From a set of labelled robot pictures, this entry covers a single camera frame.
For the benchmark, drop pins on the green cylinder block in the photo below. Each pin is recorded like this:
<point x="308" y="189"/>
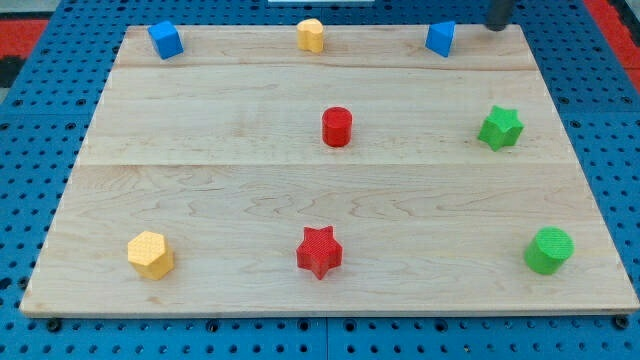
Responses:
<point x="549" y="249"/>

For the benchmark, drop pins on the blue triangle block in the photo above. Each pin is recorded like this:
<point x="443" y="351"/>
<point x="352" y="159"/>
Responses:
<point x="440" y="37"/>

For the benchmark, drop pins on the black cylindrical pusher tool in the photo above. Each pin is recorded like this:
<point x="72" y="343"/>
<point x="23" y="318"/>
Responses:
<point x="499" y="14"/>

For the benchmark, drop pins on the wooden board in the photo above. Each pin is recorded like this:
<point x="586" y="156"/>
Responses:
<point x="220" y="150"/>

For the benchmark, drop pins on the blue cube block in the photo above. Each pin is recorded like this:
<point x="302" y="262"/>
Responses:
<point x="165" y="39"/>

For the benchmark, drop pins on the yellow hexagon block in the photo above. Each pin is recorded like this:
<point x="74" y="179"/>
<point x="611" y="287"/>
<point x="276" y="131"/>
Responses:
<point x="150" y="255"/>

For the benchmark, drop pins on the red star block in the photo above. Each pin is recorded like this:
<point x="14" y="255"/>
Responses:
<point x="319" y="251"/>

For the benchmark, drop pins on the green star block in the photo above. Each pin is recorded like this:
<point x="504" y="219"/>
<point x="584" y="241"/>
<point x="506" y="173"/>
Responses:
<point x="501" y="128"/>

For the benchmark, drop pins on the red cylinder block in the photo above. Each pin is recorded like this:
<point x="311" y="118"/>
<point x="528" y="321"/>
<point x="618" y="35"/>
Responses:
<point x="336" y="126"/>

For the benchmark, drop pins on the yellow heart block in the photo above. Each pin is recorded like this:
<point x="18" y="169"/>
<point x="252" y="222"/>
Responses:
<point x="310" y="35"/>

